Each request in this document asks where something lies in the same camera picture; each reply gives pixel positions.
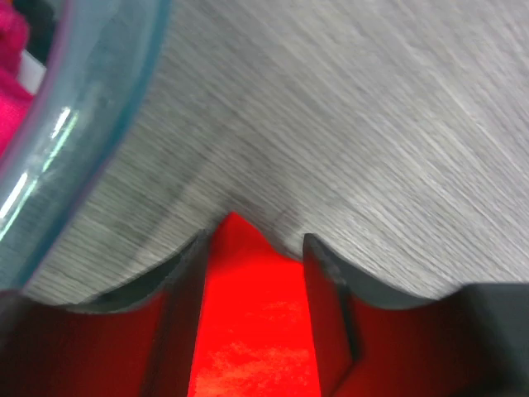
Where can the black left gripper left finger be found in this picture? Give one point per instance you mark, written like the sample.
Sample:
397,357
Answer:
135,340

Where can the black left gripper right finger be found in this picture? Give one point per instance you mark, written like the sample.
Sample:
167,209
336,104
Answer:
374,339

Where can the red t-shirt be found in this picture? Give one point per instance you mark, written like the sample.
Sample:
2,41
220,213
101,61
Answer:
254,335

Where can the folded pink t-shirt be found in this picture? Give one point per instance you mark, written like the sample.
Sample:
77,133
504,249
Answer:
15,99

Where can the white t-shirt in basket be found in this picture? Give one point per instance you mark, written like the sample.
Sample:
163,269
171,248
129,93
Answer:
31,73

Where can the teal plastic laundry basket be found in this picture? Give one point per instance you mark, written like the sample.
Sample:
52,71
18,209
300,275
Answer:
102,56

